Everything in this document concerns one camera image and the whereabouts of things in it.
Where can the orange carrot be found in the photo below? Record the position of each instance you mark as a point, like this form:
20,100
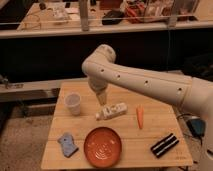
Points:
140,115

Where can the metal post right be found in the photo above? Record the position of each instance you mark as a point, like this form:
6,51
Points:
174,13

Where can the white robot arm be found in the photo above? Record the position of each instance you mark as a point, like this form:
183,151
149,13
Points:
188,93

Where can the metal post left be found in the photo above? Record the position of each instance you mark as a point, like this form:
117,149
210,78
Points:
83,9

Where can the blue sponge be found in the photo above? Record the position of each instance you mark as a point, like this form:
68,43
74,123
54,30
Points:
67,145

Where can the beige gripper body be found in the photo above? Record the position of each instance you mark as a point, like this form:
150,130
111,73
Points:
102,98

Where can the black bag on bench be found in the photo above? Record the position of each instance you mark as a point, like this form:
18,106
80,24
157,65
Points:
112,17

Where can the metal post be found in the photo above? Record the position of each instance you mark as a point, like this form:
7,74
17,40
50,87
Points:
83,9
174,13

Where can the orange item on bench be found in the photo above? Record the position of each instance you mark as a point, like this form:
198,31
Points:
135,13

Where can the orange ceramic bowl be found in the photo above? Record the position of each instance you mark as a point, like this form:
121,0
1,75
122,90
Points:
103,147

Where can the black and white striped block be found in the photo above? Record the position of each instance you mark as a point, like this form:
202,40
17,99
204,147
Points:
164,145

